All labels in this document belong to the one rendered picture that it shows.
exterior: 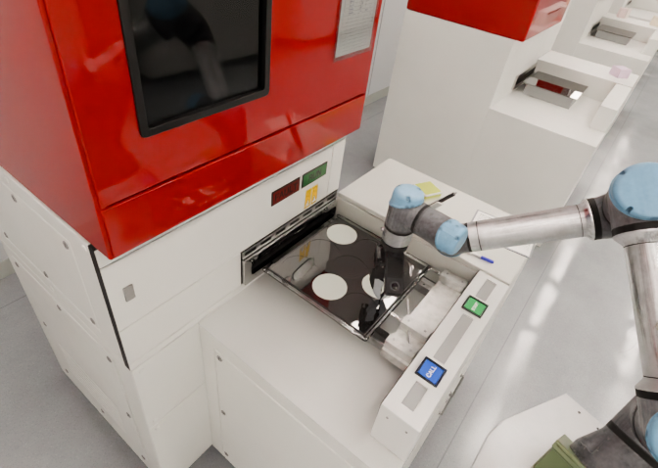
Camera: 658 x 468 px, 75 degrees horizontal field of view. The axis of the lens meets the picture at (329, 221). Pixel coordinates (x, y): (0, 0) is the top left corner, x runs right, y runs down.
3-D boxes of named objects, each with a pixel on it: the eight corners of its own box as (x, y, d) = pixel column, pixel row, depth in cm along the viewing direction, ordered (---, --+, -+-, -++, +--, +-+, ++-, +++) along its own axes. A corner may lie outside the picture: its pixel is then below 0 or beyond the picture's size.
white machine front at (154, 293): (124, 365, 106) (87, 245, 81) (327, 220, 160) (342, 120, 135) (132, 373, 105) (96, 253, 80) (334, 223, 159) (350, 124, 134)
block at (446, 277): (438, 280, 134) (441, 273, 132) (443, 274, 136) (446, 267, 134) (461, 294, 130) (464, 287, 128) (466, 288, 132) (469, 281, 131)
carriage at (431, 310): (379, 354, 113) (381, 348, 112) (440, 281, 138) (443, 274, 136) (405, 373, 110) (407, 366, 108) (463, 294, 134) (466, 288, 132)
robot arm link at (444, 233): (474, 234, 103) (435, 211, 108) (468, 223, 93) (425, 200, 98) (456, 261, 103) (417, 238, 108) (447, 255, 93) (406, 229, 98)
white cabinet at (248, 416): (211, 454, 169) (197, 324, 119) (352, 311, 233) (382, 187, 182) (343, 587, 142) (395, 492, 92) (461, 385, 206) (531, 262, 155)
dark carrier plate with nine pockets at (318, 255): (267, 268, 127) (267, 267, 127) (338, 217, 150) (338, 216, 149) (363, 335, 113) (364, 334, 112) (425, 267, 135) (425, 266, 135)
